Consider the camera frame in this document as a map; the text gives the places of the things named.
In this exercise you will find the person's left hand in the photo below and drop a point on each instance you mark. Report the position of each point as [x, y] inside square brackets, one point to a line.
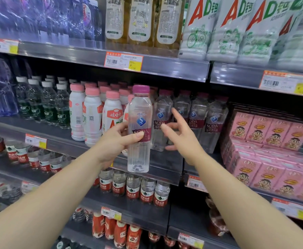
[110, 150]

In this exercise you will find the person's right hand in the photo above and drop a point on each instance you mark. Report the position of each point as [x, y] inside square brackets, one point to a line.
[190, 147]

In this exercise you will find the row of red label bottles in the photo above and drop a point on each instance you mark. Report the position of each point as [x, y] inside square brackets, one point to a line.
[133, 190]

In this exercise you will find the person's right forearm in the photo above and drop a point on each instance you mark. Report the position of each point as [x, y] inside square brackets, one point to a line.
[245, 204]

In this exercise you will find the person's left forearm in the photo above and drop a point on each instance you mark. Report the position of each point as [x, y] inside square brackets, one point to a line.
[45, 207]

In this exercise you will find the row of green label bottles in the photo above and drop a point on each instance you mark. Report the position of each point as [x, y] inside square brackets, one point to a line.
[49, 108]

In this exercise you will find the row of pink-capped white bottles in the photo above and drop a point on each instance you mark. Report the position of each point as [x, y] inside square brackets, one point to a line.
[91, 119]

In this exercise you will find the row of clear plastic bottles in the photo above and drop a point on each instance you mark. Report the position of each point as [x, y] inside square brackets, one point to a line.
[79, 215]

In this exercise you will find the group of red fruit cups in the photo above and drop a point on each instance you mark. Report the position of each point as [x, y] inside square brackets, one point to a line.
[216, 220]

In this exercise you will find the stack of pink milk cartons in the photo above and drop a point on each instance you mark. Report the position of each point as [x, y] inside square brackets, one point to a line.
[268, 176]

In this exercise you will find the row of small red bottles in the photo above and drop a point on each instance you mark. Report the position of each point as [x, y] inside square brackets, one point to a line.
[120, 233]

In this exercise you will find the row of dark white-capped bottles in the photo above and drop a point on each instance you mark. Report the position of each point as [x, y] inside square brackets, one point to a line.
[60, 243]

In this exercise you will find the row of green-capped white bottles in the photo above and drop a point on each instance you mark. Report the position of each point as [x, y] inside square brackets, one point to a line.
[226, 36]

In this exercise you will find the row of blue tinted bottles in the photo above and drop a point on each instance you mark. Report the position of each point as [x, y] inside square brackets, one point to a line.
[1, 95]
[37, 15]

